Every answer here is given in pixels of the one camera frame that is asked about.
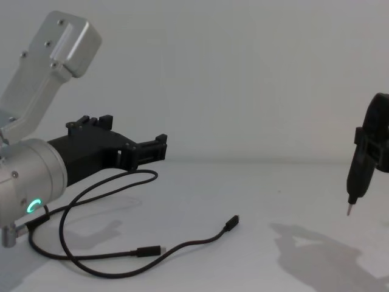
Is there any black cable with two plugs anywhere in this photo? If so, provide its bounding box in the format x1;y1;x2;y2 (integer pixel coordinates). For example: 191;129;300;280
28;170;241;270

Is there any black pen-shaped tool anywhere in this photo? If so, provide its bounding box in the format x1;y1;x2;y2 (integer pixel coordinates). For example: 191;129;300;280
345;140;378;217

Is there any white curtain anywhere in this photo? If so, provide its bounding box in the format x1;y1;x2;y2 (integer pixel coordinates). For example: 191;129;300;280
0;0;389;167

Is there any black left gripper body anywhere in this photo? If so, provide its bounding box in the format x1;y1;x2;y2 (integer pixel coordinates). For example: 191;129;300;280
47;128;135;188

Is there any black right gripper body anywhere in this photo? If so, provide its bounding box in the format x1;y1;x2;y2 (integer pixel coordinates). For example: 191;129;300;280
363;92;389;175

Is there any white tablecloth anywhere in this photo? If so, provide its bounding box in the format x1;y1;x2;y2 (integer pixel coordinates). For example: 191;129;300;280
0;159;389;292

